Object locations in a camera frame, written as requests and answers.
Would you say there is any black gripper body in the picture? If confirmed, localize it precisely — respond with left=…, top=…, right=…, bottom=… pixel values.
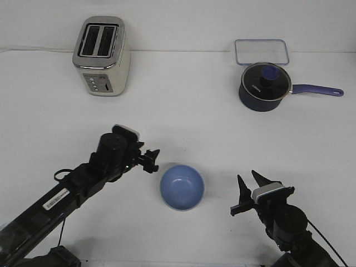
left=88, top=133, right=150, bottom=182
left=230, top=186, right=308, bottom=245

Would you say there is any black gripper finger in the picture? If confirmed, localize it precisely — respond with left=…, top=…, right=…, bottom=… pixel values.
left=142, top=162, right=159, bottom=174
left=145, top=149, right=160, bottom=163
left=237, top=175, right=253, bottom=205
left=251, top=170, right=275, bottom=188

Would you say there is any blue bowl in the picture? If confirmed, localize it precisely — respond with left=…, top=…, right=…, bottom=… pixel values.
left=160, top=165, right=205, bottom=211

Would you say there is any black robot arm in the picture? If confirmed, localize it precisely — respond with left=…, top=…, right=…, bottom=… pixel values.
left=1, top=133, right=159, bottom=266
left=230, top=170, right=347, bottom=266

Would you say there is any dark blue saucepan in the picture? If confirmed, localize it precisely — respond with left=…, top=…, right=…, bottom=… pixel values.
left=239, top=84, right=344, bottom=112

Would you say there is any glass pot lid blue knob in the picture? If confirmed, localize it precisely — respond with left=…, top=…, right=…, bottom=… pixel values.
left=241, top=62, right=291, bottom=101

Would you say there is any silver two-slot toaster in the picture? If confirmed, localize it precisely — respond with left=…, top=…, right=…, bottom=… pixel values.
left=72, top=16, right=130, bottom=96

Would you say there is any clear blue-rimmed container lid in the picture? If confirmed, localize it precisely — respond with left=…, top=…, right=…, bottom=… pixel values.
left=234, top=39, right=290, bottom=66

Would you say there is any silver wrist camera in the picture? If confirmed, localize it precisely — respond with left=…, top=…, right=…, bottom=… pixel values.
left=251, top=182, right=295, bottom=205
left=112, top=124, right=140, bottom=143

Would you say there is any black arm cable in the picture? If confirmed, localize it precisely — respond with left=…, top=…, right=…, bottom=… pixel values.
left=53, top=169, right=73, bottom=248
left=305, top=219, right=350, bottom=267

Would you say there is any white toaster power cord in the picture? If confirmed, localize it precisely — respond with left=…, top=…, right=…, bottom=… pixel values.
left=0, top=48, right=76, bottom=54

